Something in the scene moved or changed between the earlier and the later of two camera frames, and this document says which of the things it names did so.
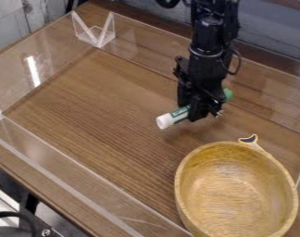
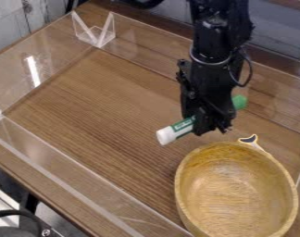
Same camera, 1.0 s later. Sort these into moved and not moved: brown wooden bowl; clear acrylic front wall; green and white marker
Moved: green and white marker
Not moved: clear acrylic front wall; brown wooden bowl
